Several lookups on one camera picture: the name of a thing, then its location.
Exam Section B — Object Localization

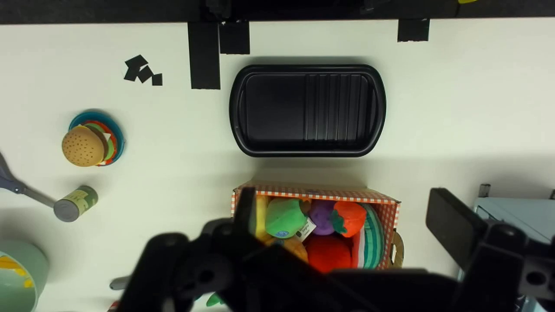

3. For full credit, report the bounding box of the cluster of black tape bits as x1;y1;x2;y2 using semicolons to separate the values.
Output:
123;54;163;87

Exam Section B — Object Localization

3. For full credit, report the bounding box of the green toy can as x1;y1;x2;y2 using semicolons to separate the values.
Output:
53;185;99;223

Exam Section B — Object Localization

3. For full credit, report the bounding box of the light green toy pot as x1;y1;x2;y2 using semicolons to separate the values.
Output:
0;239;49;312

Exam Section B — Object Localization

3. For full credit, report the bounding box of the green plush toy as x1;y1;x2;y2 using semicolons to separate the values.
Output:
265;198;310;239

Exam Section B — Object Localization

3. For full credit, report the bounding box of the orange plush toy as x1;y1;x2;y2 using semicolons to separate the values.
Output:
265;236;309;263

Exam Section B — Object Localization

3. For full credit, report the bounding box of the black plastic tray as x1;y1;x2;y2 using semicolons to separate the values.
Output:
229;64;387;158

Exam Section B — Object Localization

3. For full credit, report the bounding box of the yellow plush toy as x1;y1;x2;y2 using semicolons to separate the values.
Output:
249;195;272;241

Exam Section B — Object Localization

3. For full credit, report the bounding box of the brown checkered cardboard box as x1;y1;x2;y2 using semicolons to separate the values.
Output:
231;181;405;272

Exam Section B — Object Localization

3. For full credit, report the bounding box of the plush watermelon slice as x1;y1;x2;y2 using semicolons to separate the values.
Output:
352;203;386;270

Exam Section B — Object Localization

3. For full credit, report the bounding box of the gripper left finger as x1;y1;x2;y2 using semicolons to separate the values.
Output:
116;187;343;312

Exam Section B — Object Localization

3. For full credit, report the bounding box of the yellow toy food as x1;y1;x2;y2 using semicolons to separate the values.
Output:
0;255;34;289

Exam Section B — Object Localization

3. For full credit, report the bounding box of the grey toy pan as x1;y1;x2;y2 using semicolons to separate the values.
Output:
0;152;57;209

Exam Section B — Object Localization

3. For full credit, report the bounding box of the light blue bin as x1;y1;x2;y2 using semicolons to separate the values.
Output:
457;184;555;312

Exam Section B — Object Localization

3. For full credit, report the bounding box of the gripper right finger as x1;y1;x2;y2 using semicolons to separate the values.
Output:
425;187;555;312

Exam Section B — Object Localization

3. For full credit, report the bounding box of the long black tape strip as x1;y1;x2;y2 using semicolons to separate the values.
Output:
187;21;221;90

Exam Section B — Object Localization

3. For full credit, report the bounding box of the red plush strawberry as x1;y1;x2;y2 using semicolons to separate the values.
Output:
331;201;367;238

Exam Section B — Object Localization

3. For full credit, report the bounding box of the round red plush toy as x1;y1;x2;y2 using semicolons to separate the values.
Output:
307;235;352;274

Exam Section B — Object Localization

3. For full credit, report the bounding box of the blue toy plate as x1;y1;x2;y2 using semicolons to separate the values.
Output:
69;110;126;167

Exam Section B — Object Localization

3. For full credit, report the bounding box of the black tape square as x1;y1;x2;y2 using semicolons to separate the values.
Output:
219;20;251;55
397;18;431;42

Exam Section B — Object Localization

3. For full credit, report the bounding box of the purple plush toy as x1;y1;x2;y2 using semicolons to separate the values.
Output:
308;200;337;236

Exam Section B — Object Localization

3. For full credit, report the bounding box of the toy burger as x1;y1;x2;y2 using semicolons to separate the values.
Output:
62;123;118;168

